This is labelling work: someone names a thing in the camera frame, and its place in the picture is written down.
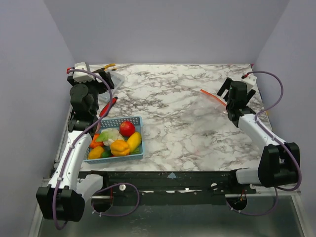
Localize clear zip top bag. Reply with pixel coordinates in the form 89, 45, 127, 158
200, 89, 228, 116

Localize green white cabbage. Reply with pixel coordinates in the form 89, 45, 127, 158
95, 128, 124, 147

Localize yellow bell pepper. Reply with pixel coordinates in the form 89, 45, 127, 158
110, 140, 130, 157

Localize yellow mango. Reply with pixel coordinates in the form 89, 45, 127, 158
127, 132, 142, 153

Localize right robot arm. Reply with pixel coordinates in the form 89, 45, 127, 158
217, 78, 301, 194

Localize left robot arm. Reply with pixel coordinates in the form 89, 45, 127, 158
36, 68, 115, 230

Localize clear plastic screw box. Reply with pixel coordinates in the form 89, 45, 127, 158
99, 70, 125, 103

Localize red utility knife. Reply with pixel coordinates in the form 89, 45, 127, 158
99, 96, 118, 117

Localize blue plastic basket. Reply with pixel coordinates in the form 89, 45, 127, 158
83, 116, 145, 164

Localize red apple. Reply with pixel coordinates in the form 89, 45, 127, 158
119, 121, 136, 137

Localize yellow lemon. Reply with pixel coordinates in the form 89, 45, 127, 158
87, 146, 105, 160

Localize green chili pepper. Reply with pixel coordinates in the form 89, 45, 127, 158
101, 150, 112, 158

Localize yellow handled pliers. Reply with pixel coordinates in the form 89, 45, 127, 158
93, 63, 117, 73

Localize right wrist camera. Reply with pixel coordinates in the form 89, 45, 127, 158
241, 74, 257, 92

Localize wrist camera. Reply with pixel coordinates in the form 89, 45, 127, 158
73, 62, 94, 83
241, 74, 257, 92

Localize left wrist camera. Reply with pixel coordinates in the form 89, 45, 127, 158
73, 62, 94, 83

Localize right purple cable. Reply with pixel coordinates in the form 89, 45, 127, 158
226, 71, 303, 217

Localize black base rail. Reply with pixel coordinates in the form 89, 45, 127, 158
79, 170, 256, 206

